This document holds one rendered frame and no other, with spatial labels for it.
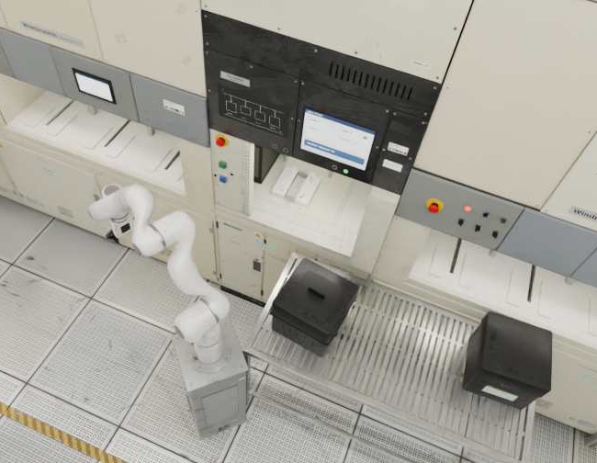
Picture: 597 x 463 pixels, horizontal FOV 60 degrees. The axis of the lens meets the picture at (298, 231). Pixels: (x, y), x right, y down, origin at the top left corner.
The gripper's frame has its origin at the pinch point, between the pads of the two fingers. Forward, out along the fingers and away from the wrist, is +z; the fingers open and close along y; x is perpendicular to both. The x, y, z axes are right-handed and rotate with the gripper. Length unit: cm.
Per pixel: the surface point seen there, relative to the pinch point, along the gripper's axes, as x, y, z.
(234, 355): -68, 8, 25
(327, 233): -52, 82, 14
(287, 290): -69, 37, 0
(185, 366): -58, -12, 25
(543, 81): -106, 99, -105
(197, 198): 7.8, 44.7, 13.7
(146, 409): -35, -30, 101
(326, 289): -80, 51, 0
